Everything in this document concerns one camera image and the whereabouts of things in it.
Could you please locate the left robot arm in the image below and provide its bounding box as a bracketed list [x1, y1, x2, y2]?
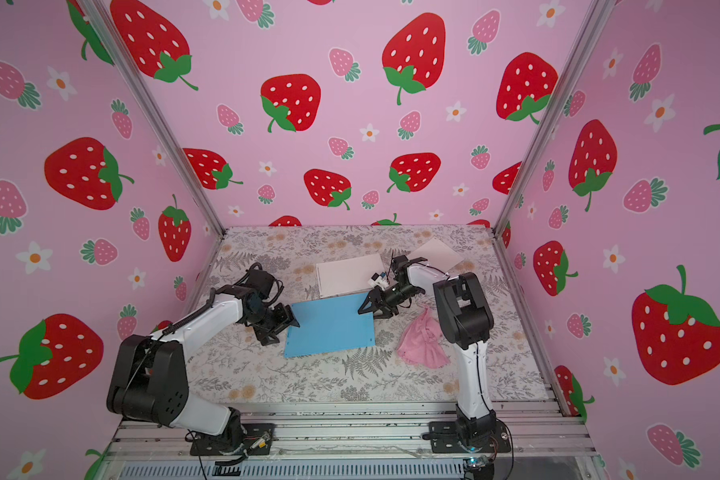
[106, 262, 299, 452]

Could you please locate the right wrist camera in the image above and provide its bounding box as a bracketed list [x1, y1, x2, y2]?
[368, 272, 389, 289]

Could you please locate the pink fluffy cloth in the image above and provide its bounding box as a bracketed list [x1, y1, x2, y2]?
[397, 307, 450, 369]

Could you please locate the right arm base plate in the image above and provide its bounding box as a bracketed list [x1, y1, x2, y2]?
[421, 421, 512, 455]

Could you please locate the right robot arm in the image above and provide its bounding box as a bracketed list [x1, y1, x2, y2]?
[358, 255, 498, 445]

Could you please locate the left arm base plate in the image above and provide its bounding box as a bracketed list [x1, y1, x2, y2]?
[185, 423, 275, 456]

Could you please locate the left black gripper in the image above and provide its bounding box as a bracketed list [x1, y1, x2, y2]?
[247, 302, 302, 344]

